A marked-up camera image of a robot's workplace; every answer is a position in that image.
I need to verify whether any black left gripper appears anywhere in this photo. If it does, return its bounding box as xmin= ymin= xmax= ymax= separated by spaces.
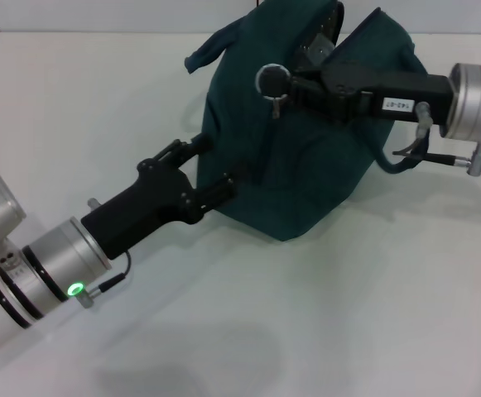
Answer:
xmin=79 ymin=133 xmax=250 ymax=262

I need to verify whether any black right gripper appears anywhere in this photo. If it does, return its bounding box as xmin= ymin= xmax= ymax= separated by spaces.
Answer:
xmin=255 ymin=55 xmax=459 ymax=126

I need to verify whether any dark teal fabric bag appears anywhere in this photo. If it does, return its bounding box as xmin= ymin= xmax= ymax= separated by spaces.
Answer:
xmin=183 ymin=0 xmax=432 ymax=243

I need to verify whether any black cable with silver plug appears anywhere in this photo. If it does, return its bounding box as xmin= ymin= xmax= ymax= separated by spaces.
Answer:
xmin=77 ymin=249 xmax=132 ymax=310

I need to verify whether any grey cable with silver plug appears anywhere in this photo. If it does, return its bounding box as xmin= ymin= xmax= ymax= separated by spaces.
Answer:
xmin=392 ymin=101 xmax=481 ymax=178

